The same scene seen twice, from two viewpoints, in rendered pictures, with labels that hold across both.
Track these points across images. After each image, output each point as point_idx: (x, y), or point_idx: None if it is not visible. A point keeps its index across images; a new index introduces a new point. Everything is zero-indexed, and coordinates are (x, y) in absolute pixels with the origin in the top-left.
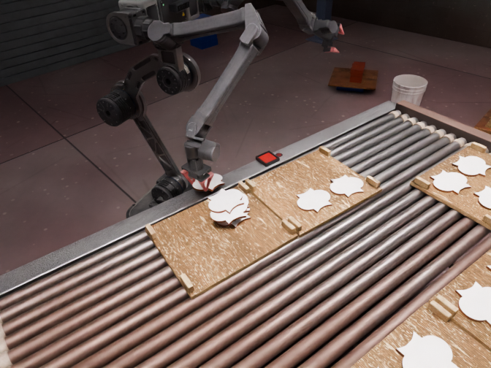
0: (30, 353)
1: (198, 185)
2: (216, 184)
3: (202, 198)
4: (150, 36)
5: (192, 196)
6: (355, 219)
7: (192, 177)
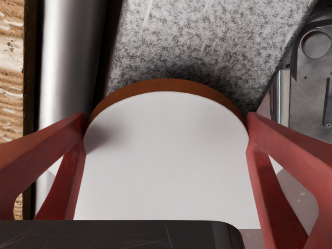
0: None
1: (182, 138)
2: (83, 205)
3: (125, 59)
4: None
5: (208, 34)
6: None
7: (277, 179)
